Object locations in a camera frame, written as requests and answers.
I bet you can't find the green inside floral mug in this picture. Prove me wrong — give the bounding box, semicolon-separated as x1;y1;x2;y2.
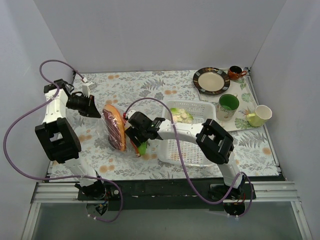
216;93;240;122

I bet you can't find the clear zip top bag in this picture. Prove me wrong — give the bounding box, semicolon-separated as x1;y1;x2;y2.
96;103;148;158

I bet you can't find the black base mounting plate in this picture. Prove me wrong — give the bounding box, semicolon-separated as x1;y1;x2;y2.
76;178;260;211

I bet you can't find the fake green leaf vegetable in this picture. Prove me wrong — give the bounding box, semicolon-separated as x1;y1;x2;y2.
137;142;148;156

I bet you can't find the small brown orange cup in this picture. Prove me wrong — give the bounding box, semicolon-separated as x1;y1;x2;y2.
227;65;248;81

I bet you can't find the purple cable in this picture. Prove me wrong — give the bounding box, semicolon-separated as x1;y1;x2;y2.
4;59;124;223
123;97;256;218

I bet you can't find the pale yellow green mug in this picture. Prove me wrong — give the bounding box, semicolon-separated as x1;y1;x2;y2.
246;105;273;127

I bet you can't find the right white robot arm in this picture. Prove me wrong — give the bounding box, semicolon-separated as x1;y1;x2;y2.
124;110;246;199

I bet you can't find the aluminium frame rail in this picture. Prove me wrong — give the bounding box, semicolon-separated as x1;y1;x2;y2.
31;181;301;204

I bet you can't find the floral table mat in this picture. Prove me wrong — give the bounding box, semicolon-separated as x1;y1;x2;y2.
67;70;281;180

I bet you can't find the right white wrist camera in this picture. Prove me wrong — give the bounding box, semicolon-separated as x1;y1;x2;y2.
123;110;136;121

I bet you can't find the fake cauliflower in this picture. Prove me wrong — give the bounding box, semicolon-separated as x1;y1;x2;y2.
170;108;194;124

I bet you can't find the white plastic mesh basket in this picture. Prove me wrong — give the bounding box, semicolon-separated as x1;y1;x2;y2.
157;99;216;168

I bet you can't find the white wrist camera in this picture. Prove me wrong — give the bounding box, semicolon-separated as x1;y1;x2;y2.
123;110;136;121
82;82;97;97

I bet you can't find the fake orange red fruit slice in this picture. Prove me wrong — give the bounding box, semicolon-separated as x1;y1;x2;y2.
102;104;126;152

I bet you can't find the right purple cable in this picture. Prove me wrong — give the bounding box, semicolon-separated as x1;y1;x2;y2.
123;97;256;218

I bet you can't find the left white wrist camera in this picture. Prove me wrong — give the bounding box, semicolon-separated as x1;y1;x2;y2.
82;82;97;97

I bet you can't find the striped rim ceramic plate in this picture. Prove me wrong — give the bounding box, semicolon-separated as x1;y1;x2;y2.
192;67;231;96

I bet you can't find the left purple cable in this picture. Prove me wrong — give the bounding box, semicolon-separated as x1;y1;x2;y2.
4;59;124;223

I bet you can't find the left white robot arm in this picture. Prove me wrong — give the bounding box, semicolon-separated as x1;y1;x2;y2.
35;79;107;200

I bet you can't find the floral serving tray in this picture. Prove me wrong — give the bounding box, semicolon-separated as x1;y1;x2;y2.
198;76;258;132

